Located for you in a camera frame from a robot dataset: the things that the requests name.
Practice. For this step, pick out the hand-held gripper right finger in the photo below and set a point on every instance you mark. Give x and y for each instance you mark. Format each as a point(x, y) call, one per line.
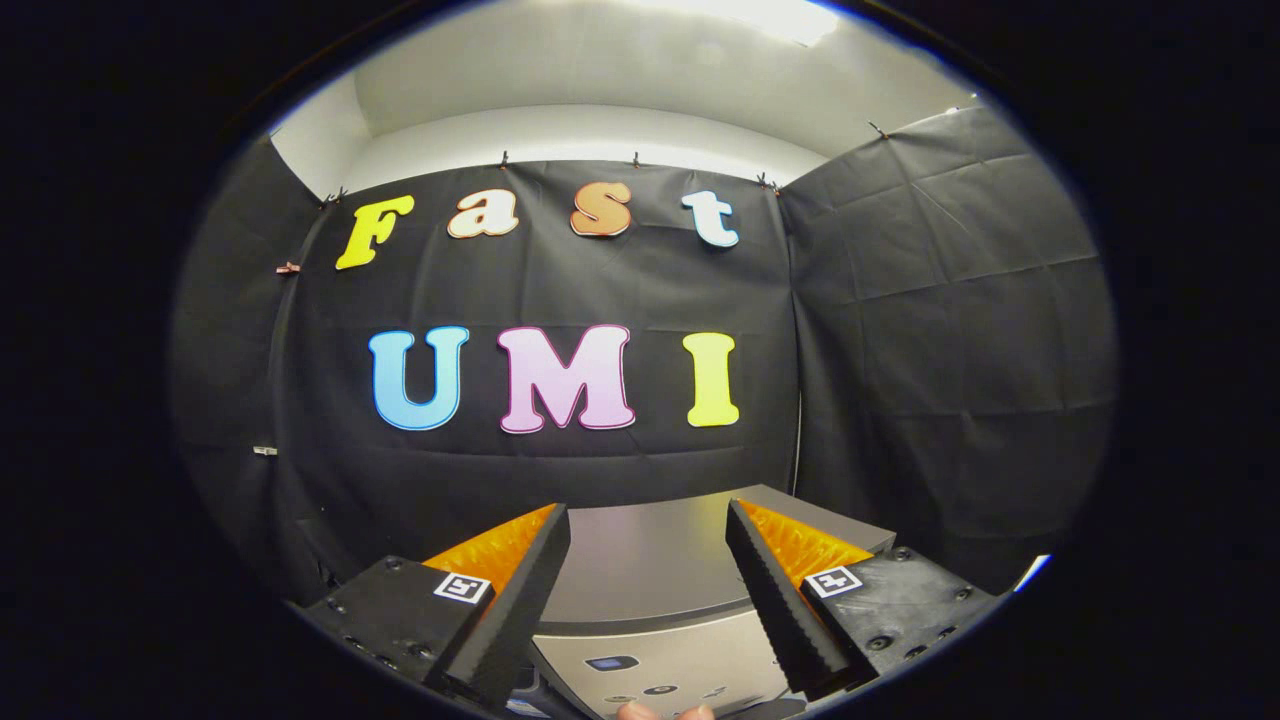
point(765, 590)

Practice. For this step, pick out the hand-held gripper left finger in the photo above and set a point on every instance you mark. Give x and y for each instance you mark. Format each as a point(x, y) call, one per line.
point(530, 595)

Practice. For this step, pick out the silver appliance with control panel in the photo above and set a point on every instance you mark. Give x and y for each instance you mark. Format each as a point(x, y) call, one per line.
point(650, 560)

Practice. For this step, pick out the black backdrop cloth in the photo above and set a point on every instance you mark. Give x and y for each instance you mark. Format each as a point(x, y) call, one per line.
point(920, 340)

